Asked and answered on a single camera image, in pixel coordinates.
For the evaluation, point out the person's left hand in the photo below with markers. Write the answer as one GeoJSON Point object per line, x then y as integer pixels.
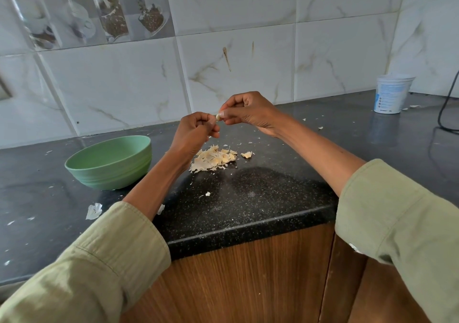
{"type": "Point", "coordinates": [192, 132]}

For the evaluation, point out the person's right hand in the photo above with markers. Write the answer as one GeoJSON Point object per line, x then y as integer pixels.
{"type": "Point", "coordinates": [251, 111]}

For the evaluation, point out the person's left fingers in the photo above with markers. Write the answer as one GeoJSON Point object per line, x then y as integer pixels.
{"type": "Point", "coordinates": [209, 123]}

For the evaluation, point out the person's right thumb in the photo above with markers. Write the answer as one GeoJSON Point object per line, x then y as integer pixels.
{"type": "Point", "coordinates": [226, 115]}

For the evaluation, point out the person's right forearm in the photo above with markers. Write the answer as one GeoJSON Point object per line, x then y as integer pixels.
{"type": "Point", "coordinates": [373, 197]}

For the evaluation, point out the person's left forearm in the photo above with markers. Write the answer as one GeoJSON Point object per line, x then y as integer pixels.
{"type": "Point", "coordinates": [89, 247]}

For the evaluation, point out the pile of garlic peels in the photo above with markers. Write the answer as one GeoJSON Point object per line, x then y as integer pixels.
{"type": "Point", "coordinates": [212, 158]}

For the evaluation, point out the small garlic peel piece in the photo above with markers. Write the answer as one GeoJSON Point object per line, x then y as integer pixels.
{"type": "Point", "coordinates": [246, 154]}

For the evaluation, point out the green bowl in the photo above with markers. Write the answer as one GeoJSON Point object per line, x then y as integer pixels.
{"type": "Point", "coordinates": [107, 161]}

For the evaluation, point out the white garlic peel scrap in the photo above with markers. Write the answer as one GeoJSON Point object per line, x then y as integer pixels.
{"type": "Point", "coordinates": [94, 211]}

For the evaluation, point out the white plastic tub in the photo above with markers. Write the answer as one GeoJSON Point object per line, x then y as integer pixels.
{"type": "Point", "coordinates": [392, 93]}

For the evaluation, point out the wooden cabinet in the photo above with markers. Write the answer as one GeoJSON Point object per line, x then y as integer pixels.
{"type": "Point", "coordinates": [279, 279]}

